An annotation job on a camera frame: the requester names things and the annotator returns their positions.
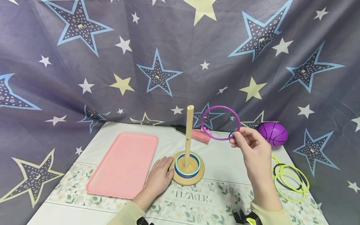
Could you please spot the person's left hand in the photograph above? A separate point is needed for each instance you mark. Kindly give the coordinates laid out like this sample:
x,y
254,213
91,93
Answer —
x,y
157,181

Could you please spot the person's left fingers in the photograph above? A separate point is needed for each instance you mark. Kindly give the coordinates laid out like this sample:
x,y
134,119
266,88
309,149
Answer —
x,y
164,162

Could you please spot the black wrist band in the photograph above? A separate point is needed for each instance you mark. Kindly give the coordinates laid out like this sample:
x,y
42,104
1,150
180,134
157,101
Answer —
x,y
246,217
143,221

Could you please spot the person's right hand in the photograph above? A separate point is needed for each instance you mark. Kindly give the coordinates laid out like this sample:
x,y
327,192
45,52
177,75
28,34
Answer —
x,y
257,159

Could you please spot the person's left thumb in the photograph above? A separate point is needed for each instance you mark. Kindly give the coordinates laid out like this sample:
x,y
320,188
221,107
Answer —
x,y
171,175

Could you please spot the person's left forearm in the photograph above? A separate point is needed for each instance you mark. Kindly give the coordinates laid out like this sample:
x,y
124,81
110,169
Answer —
x,y
128,212

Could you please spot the person's right index finger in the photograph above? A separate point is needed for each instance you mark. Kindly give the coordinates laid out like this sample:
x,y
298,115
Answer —
x,y
247,130

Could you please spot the purple toy basketball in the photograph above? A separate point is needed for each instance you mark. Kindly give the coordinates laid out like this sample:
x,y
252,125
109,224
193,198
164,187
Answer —
x,y
274,133

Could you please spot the person's right thumb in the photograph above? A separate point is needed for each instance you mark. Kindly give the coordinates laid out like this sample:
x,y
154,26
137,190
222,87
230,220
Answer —
x,y
238,142

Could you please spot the person's right forearm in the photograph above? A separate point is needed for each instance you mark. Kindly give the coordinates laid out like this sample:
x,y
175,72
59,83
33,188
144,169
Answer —
x,y
267,206

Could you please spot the pink plastic tray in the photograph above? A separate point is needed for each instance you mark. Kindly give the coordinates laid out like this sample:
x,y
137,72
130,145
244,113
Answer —
x,y
123,165

